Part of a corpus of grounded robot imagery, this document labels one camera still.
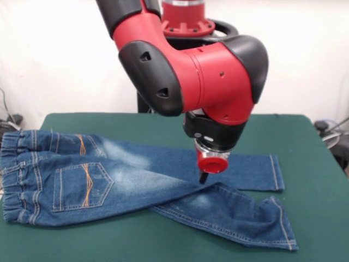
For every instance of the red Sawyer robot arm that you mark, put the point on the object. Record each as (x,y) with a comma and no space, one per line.
(191,76)

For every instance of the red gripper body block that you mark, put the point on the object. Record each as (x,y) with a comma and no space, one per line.
(211,163)

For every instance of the blue denim jeans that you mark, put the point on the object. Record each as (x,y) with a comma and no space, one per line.
(122,177)

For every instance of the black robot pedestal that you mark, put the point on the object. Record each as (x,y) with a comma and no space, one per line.
(223,28)

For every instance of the black office chair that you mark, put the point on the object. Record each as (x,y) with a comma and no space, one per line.
(342,152)

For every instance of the dark green table cloth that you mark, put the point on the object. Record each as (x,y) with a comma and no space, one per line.
(163,245)

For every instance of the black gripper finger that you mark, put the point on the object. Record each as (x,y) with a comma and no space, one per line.
(203,177)

